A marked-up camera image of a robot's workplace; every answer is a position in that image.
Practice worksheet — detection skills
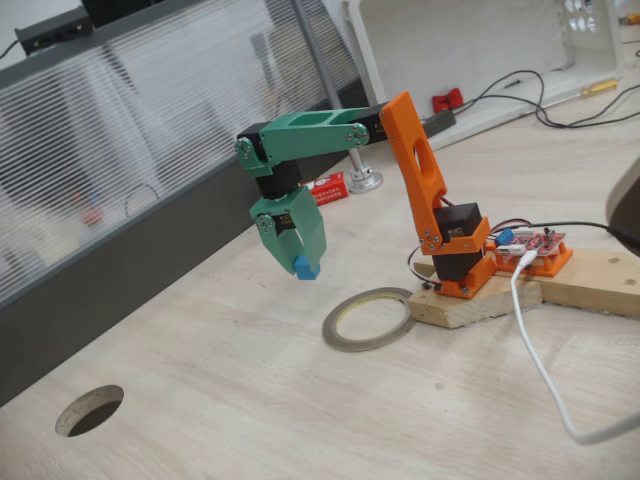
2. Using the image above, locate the blue cube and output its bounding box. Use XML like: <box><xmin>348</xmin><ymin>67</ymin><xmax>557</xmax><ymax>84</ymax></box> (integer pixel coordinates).
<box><xmin>293</xmin><ymin>254</ymin><xmax>322</xmax><ymax>281</ymax></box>

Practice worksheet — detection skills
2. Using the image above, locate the small red box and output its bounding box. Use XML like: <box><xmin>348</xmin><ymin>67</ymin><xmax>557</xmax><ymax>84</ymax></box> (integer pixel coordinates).
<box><xmin>299</xmin><ymin>171</ymin><xmax>350</xmax><ymax>207</ymax></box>

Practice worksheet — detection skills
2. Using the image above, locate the metal pole with round base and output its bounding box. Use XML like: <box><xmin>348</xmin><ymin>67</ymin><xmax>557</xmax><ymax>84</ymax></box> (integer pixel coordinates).
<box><xmin>292</xmin><ymin>0</ymin><xmax>385</xmax><ymax>195</ymax></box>

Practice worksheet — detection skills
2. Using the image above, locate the grey translucent desk partition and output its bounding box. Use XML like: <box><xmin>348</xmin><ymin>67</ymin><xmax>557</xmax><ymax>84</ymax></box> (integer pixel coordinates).
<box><xmin>0</xmin><ymin>0</ymin><xmax>386</xmax><ymax>407</ymax></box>

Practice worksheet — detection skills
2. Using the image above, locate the black power strip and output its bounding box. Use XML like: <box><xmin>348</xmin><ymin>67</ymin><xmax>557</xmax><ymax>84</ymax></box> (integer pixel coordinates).
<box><xmin>418</xmin><ymin>109</ymin><xmax>459</xmax><ymax>136</ymax></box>

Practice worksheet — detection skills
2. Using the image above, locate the wooden base block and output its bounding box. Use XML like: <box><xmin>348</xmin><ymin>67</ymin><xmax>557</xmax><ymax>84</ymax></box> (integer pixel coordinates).
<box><xmin>408</xmin><ymin>277</ymin><xmax>545</xmax><ymax>330</ymax></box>

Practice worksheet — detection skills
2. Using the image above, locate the red clamp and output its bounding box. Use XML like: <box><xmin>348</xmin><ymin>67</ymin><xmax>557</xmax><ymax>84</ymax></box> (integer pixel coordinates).
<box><xmin>431</xmin><ymin>87</ymin><xmax>464</xmax><ymax>114</ymax></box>

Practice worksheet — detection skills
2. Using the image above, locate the red controller board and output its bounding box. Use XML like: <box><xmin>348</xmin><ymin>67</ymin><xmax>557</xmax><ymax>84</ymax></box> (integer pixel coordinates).
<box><xmin>492</xmin><ymin>227</ymin><xmax>569</xmax><ymax>259</ymax></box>

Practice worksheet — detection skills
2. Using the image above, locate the black monitor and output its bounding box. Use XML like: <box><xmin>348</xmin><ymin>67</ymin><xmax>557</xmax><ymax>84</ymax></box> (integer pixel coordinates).
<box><xmin>81</xmin><ymin>0</ymin><xmax>194</xmax><ymax>30</ymax></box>

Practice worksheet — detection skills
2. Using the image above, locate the pale wooden plank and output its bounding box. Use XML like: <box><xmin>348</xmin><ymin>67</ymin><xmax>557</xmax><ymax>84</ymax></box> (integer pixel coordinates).
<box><xmin>542</xmin><ymin>248</ymin><xmax>640</xmax><ymax>319</ymax></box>

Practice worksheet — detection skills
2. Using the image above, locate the black rectangular box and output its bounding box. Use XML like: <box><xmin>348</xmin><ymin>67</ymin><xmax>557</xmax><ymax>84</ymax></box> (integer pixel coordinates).
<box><xmin>13</xmin><ymin>7</ymin><xmax>96</xmax><ymax>54</ymax></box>

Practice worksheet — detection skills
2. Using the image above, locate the grey rounded device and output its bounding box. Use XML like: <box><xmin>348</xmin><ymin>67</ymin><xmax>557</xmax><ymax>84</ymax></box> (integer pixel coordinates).
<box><xmin>604</xmin><ymin>154</ymin><xmax>640</xmax><ymax>254</ymax></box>

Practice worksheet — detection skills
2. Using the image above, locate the grey ring of tape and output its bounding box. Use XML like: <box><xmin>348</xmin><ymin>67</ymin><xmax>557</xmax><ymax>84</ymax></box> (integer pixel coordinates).
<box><xmin>321</xmin><ymin>286</ymin><xmax>416</xmax><ymax>354</ymax></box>

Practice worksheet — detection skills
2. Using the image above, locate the white USB cable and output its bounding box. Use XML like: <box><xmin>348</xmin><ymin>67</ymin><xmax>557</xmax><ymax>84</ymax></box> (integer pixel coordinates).
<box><xmin>509</xmin><ymin>249</ymin><xmax>640</xmax><ymax>447</ymax></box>

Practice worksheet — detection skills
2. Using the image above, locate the orange board mount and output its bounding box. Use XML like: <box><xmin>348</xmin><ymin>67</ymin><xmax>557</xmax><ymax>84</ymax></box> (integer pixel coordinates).
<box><xmin>492</xmin><ymin>239</ymin><xmax>574</xmax><ymax>278</ymax></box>

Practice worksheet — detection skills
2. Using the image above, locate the black power cable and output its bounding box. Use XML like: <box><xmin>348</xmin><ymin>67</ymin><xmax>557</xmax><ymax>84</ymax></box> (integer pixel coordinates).
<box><xmin>537</xmin><ymin>220</ymin><xmax>640</xmax><ymax>252</ymax></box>

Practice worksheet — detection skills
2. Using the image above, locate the thin black cable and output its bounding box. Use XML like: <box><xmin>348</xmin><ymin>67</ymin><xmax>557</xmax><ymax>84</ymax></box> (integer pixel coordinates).
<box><xmin>457</xmin><ymin>69</ymin><xmax>640</xmax><ymax>130</ymax></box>

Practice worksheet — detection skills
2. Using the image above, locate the yellow handled screwdriver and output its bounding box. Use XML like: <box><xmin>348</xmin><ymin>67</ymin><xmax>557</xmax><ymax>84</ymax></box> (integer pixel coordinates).
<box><xmin>544</xmin><ymin>78</ymin><xmax>621</xmax><ymax>109</ymax></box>

